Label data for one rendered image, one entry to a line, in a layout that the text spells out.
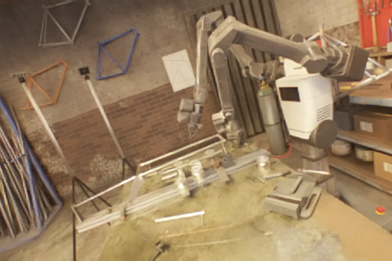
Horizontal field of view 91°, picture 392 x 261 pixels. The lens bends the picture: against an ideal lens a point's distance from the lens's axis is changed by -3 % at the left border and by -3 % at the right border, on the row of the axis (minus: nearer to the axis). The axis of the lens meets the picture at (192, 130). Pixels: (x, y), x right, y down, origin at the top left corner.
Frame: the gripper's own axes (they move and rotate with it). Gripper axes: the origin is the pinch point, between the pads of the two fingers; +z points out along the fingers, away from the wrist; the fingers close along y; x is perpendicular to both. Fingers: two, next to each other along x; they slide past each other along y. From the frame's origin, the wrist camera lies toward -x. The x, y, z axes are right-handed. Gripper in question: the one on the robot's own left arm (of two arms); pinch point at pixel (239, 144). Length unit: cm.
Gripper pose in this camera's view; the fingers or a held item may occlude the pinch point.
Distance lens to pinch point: 116.7
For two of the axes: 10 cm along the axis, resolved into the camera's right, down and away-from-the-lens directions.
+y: -5.1, 4.0, -7.6
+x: 8.0, -1.1, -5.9
